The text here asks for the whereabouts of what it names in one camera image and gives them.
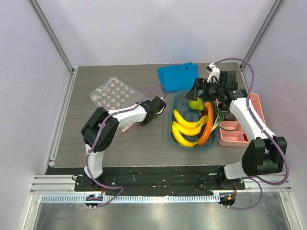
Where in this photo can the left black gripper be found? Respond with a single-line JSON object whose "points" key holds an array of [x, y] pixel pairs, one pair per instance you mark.
{"points": [[144, 123]]}

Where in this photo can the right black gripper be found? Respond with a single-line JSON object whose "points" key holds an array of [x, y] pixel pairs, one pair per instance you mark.
{"points": [[201, 87]]}

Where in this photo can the yellow banana bunch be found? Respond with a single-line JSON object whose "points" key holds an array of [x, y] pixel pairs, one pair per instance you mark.
{"points": [[181, 127]]}

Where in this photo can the green spring onion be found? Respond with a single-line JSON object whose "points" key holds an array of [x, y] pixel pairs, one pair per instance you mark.
{"points": [[218, 118]]}

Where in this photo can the clear polka dot zip bag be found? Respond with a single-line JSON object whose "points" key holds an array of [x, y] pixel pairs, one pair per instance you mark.
{"points": [[114, 95]]}

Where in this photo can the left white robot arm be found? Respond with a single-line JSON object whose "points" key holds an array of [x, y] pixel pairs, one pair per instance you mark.
{"points": [[100, 129]]}

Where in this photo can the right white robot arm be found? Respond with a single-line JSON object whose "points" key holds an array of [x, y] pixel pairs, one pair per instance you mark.
{"points": [[265, 153]]}

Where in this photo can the green pear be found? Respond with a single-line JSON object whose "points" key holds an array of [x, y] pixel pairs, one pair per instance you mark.
{"points": [[196, 105]]}

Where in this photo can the teal plastic bin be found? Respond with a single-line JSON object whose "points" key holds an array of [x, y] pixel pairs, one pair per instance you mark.
{"points": [[181, 104]]}

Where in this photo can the blue folded cloth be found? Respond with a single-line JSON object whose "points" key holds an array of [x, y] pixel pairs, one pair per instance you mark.
{"points": [[178, 77]]}

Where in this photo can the dark patterned tray item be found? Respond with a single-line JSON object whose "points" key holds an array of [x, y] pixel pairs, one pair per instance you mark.
{"points": [[228, 116]]}

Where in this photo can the red tray pieces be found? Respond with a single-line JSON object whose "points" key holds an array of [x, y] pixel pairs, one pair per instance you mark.
{"points": [[245, 137]]}

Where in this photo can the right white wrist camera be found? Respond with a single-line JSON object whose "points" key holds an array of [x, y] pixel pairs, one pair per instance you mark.
{"points": [[214, 73]]}

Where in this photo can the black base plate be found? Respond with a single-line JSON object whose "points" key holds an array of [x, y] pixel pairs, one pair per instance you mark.
{"points": [[156, 181]]}

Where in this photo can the white slotted cable duct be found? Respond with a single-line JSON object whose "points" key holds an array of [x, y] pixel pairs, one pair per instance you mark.
{"points": [[92, 199]]}

